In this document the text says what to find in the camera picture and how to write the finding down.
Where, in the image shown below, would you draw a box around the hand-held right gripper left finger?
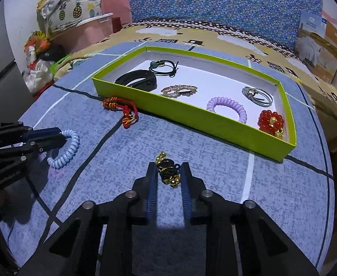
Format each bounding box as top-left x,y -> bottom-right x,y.
19,162 -> 159,276

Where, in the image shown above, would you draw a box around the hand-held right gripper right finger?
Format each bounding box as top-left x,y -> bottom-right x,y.
181,162 -> 320,276

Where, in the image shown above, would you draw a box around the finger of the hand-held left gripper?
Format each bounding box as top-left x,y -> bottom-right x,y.
27,135 -> 68,153
25,127 -> 64,140

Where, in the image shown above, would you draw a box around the light blue spiral hair tie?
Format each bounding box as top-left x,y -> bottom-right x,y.
47,129 -> 80,170

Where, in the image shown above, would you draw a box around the black gold hair accessory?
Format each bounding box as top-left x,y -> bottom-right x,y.
154,152 -> 182,189

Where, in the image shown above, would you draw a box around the green cardboard box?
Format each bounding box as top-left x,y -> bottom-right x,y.
92,46 -> 297,161

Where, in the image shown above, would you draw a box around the purple spiral hair tie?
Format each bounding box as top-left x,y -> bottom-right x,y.
207,96 -> 247,124

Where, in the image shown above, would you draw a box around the black wristband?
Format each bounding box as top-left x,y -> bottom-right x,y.
114,71 -> 158,90

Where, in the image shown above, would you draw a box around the red bead bracelet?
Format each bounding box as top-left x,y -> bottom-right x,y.
257,110 -> 285,140

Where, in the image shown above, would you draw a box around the grey bracelet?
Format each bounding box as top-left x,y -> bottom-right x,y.
242,86 -> 273,106

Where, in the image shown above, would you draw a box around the black hair tie teal bead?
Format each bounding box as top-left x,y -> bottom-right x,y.
149,60 -> 179,79

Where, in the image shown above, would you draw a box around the blue lined blanket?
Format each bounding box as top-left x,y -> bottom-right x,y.
6,42 -> 334,276

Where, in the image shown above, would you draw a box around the white plastic bag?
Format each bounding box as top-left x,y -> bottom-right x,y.
23,59 -> 54,92

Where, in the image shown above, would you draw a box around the orange yellow plastic bag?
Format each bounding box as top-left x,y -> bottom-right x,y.
24,31 -> 52,61

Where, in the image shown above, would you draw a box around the pink storage box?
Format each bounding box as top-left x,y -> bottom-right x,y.
50,13 -> 114,61

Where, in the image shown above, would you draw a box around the pineapple print bag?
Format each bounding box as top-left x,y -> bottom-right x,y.
40,0 -> 103,33

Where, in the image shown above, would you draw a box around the printed cardboard box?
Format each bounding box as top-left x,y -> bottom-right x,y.
294,11 -> 337,84

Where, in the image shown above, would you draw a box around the red braided bracelet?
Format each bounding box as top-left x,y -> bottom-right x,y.
102,96 -> 139,129

